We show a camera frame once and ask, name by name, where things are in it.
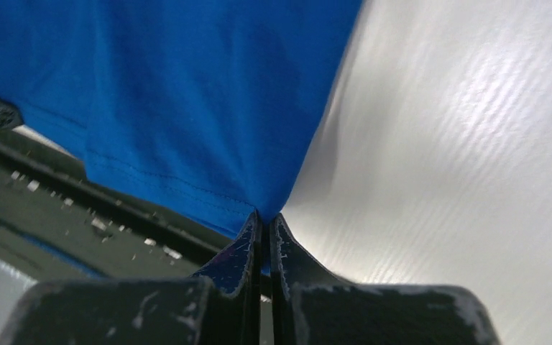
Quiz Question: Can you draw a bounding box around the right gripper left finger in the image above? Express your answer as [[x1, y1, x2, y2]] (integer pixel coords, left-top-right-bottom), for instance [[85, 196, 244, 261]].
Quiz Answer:
[[0, 213, 262, 344]]

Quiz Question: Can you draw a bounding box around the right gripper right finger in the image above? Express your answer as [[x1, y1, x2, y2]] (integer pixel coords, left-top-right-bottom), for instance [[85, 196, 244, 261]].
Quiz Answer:
[[270, 216, 500, 344]]

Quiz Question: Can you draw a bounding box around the blue panda t shirt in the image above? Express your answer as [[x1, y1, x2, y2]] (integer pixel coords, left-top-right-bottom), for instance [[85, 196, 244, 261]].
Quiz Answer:
[[0, 1, 362, 238]]

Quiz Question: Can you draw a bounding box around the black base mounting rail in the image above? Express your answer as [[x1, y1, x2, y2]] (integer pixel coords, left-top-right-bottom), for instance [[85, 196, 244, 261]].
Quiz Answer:
[[0, 100, 228, 280]]

